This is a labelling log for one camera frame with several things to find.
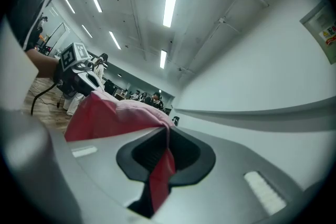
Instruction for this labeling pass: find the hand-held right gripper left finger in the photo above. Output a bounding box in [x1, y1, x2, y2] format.
[48, 126, 170, 224]

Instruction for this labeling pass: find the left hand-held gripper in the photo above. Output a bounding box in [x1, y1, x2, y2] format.
[54, 42, 104, 99]

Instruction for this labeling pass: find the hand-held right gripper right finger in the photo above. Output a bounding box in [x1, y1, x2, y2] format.
[153, 126, 311, 224]

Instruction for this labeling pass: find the pink sweatshirt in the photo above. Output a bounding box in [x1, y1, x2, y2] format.
[64, 90, 176, 215]

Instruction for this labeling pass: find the person's left forearm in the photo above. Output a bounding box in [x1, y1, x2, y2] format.
[24, 48, 60, 79]

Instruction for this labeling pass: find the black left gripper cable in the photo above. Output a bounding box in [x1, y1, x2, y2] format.
[30, 83, 65, 116]

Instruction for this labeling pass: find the grey wall electrical panel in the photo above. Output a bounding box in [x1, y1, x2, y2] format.
[300, 2, 336, 66]

